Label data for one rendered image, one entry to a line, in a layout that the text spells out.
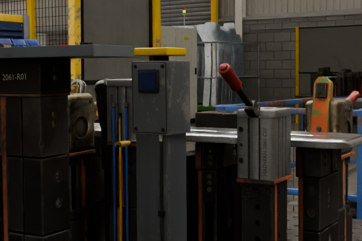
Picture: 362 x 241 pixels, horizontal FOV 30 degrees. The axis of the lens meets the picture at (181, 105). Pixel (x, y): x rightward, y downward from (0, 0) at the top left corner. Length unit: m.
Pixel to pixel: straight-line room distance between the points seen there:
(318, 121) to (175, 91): 0.48
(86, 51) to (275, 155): 0.35
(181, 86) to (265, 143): 0.18
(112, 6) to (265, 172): 3.78
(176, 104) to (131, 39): 3.96
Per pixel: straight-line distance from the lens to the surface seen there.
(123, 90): 1.24
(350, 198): 3.12
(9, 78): 1.19
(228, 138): 1.27
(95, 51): 1.04
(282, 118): 1.14
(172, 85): 1.01
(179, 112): 1.03
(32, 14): 6.19
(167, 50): 1.01
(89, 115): 1.38
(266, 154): 1.11
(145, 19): 5.13
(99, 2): 4.71
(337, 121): 1.42
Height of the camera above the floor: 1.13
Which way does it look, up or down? 3 degrees down
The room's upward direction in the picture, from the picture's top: straight up
